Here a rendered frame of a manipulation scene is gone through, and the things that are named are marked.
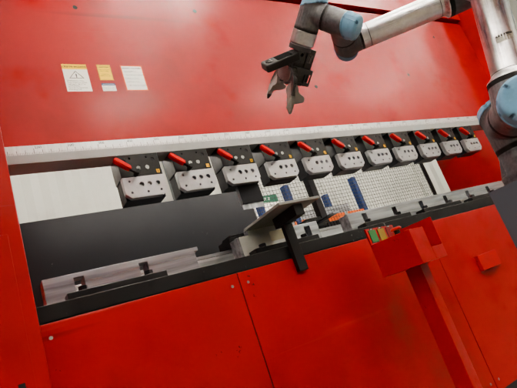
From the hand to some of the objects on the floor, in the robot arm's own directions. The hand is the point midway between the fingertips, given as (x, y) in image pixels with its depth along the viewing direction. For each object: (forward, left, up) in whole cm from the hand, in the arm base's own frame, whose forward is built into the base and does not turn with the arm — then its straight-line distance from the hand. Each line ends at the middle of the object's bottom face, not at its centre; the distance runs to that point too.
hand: (276, 105), depth 148 cm
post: (+110, -113, -128) cm, 203 cm away
